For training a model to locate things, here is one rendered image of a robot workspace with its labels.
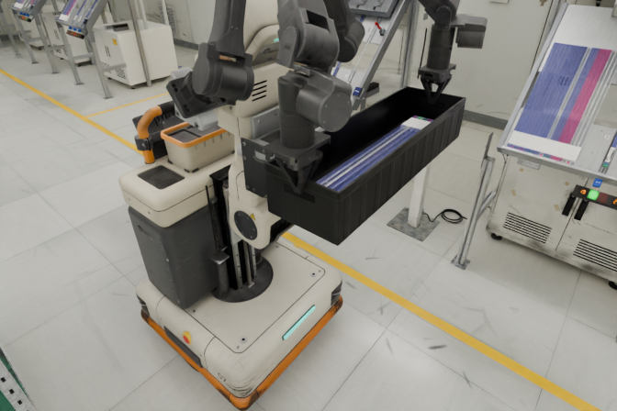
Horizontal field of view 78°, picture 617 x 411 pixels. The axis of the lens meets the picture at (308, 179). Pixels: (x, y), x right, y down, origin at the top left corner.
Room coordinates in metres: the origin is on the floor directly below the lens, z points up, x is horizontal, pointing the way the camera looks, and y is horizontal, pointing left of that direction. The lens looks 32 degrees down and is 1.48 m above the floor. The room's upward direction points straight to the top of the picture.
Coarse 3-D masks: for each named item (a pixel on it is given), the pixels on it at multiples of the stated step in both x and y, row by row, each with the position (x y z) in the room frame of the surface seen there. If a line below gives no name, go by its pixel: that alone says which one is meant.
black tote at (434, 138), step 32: (416, 96) 1.04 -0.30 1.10; (448, 96) 0.98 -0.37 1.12; (352, 128) 0.84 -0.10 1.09; (384, 128) 0.97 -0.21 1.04; (448, 128) 0.88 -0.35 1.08; (384, 160) 0.63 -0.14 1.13; (416, 160) 0.74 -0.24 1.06; (288, 192) 0.58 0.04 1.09; (320, 192) 0.54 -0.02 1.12; (352, 192) 0.54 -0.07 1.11; (384, 192) 0.64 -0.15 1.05; (320, 224) 0.54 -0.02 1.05; (352, 224) 0.55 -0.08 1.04
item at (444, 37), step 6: (432, 24) 1.02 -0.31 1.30; (432, 30) 1.00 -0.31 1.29; (438, 30) 0.99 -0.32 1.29; (444, 30) 0.98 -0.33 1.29; (450, 30) 0.98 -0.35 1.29; (432, 36) 1.00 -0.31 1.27; (438, 36) 0.99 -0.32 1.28; (444, 36) 0.98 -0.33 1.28; (450, 36) 0.99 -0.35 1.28; (456, 36) 0.98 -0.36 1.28; (432, 42) 1.00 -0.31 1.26; (438, 42) 0.99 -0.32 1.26; (444, 42) 0.98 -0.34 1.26; (450, 42) 0.99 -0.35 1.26; (456, 42) 0.99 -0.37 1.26
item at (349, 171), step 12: (408, 120) 0.97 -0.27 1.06; (420, 120) 0.97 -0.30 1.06; (432, 120) 0.97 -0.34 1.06; (396, 132) 0.89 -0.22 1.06; (408, 132) 0.89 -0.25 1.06; (372, 144) 0.83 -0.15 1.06; (384, 144) 0.83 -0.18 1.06; (396, 144) 0.82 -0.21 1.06; (360, 156) 0.77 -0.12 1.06; (372, 156) 0.77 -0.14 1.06; (384, 156) 0.77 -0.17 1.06; (336, 168) 0.71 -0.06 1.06; (348, 168) 0.71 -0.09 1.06; (360, 168) 0.71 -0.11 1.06; (324, 180) 0.66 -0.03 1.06; (336, 180) 0.66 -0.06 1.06; (348, 180) 0.66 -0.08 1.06
